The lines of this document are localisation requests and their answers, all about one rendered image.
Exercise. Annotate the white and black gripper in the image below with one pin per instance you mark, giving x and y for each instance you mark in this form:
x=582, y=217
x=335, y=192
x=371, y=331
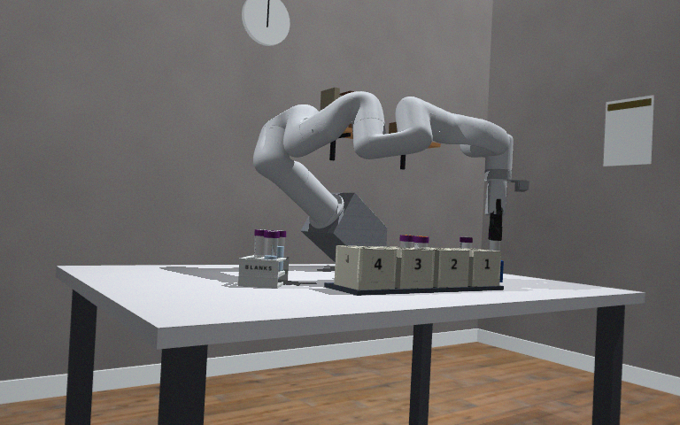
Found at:
x=495, y=203

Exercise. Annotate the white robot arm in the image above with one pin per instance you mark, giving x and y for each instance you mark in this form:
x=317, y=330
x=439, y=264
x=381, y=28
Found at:
x=363, y=110

